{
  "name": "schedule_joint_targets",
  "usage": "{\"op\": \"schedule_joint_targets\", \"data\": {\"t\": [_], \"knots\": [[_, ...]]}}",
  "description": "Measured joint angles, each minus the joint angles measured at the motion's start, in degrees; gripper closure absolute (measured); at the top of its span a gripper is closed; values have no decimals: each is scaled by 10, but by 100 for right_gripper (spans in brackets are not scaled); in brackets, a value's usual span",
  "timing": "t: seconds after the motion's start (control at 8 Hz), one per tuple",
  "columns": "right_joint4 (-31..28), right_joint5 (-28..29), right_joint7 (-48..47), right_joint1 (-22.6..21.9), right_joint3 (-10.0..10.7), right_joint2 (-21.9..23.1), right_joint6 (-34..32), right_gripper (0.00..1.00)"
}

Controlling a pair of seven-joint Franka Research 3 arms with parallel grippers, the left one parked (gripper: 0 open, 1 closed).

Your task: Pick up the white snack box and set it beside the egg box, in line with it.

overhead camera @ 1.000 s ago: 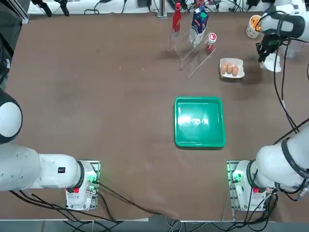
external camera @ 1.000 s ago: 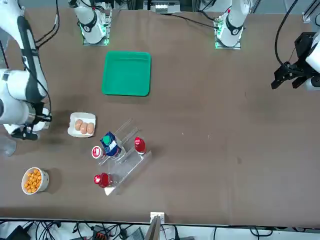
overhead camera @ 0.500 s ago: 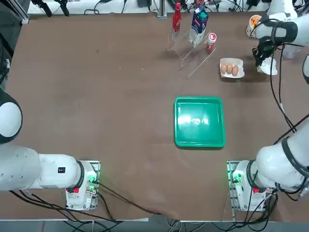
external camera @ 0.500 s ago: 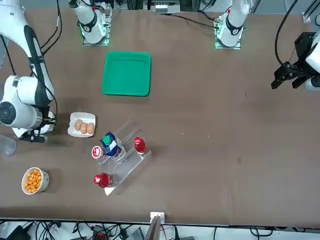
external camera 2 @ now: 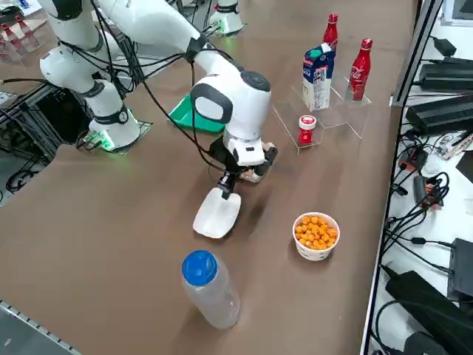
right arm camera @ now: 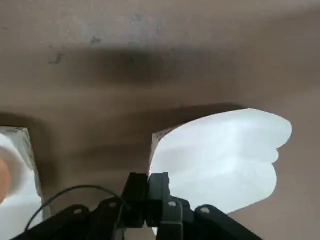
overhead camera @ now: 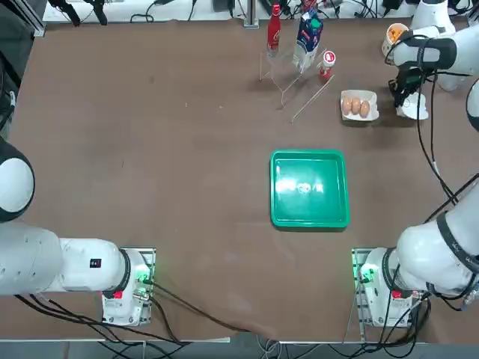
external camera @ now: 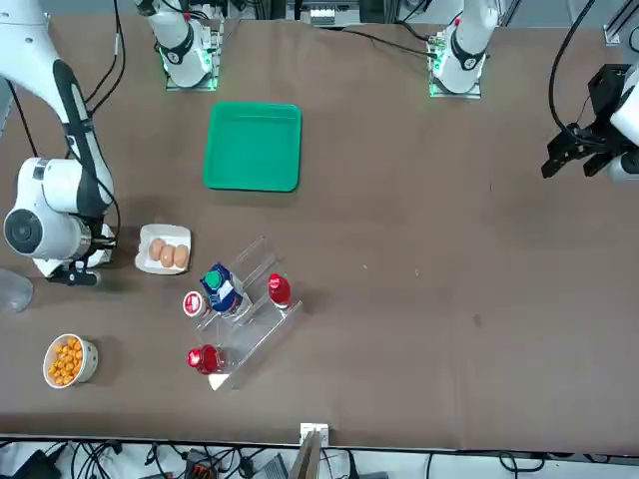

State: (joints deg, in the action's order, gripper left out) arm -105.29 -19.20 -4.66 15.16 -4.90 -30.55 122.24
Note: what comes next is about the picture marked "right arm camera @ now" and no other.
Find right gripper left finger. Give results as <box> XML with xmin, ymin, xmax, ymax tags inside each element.
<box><xmin>23</xmin><ymin>172</ymin><xmax>149</xmax><ymax>240</ymax></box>

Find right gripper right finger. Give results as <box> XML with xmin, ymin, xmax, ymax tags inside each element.
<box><xmin>147</xmin><ymin>171</ymin><xmax>261</xmax><ymax>240</ymax></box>

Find white egg box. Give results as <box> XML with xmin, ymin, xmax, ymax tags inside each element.
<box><xmin>0</xmin><ymin>126</ymin><xmax>52</xmax><ymax>233</ymax></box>

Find brown egg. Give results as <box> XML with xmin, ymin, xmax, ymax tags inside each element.
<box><xmin>0</xmin><ymin>156</ymin><xmax>12</xmax><ymax>204</ymax></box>

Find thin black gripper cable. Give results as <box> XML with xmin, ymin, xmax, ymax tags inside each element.
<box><xmin>24</xmin><ymin>184</ymin><xmax>132</xmax><ymax>232</ymax></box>

